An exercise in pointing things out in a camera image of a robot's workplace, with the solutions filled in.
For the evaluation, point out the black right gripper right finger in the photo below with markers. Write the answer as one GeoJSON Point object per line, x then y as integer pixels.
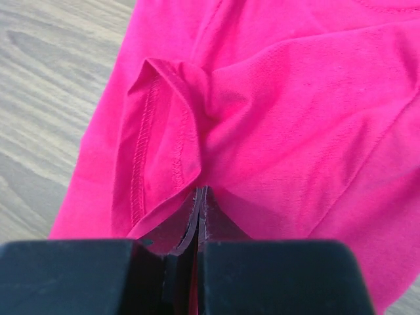
{"type": "Point", "coordinates": [240, 275]}

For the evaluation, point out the pink t shirt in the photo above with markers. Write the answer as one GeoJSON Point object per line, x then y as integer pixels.
{"type": "Point", "coordinates": [303, 117]}

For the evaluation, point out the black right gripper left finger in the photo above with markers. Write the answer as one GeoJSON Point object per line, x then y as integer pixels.
{"type": "Point", "coordinates": [154, 274]}

